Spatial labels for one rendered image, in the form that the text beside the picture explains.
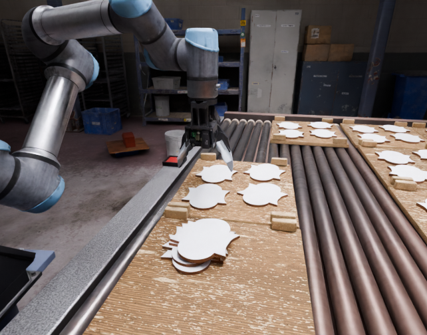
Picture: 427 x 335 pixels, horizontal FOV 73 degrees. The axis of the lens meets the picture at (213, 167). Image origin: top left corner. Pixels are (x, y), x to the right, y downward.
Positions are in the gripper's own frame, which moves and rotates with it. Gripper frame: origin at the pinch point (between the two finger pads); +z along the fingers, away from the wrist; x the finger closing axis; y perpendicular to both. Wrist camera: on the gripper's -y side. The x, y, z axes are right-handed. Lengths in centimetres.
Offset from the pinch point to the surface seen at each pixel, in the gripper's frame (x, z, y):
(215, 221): 6.0, 5.6, 16.9
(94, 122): -260, 82, -345
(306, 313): 24.5, 9.0, 35.7
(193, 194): -3.5, 8.1, 0.4
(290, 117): 30, 8, -108
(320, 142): 41, 9, -61
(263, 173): 15.9, 8.1, -18.8
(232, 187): 6.8, 8.9, -8.1
